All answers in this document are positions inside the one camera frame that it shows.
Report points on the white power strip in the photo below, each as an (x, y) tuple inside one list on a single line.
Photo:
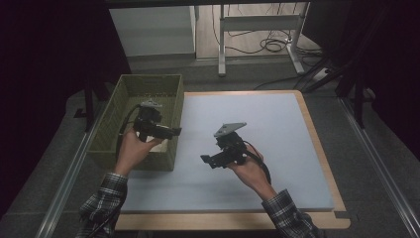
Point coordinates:
[(320, 74)]

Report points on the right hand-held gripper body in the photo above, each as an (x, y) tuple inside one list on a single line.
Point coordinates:
[(231, 148)]

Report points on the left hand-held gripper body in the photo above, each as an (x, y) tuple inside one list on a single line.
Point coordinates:
[(148, 124)]

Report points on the person's right hand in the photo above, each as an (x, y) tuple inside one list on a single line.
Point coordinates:
[(254, 175)]

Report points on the black stand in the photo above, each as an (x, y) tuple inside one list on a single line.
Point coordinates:
[(88, 105), (358, 99)]

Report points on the grey foam mat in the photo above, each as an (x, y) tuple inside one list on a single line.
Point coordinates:
[(264, 132)]

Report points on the black tape piece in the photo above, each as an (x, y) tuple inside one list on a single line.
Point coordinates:
[(341, 214)]

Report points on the green woven basket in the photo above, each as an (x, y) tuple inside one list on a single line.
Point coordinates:
[(127, 92)]

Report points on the metal floor rail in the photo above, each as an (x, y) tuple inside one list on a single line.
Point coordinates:
[(66, 185), (379, 165)]

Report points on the white cabinet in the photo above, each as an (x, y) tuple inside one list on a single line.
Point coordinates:
[(152, 31)]

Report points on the white desk frame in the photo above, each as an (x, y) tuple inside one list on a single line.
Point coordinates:
[(257, 23)]

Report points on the person's left hand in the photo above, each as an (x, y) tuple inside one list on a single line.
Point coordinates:
[(132, 152)]

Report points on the wooden table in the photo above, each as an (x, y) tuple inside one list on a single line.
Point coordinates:
[(214, 222)]

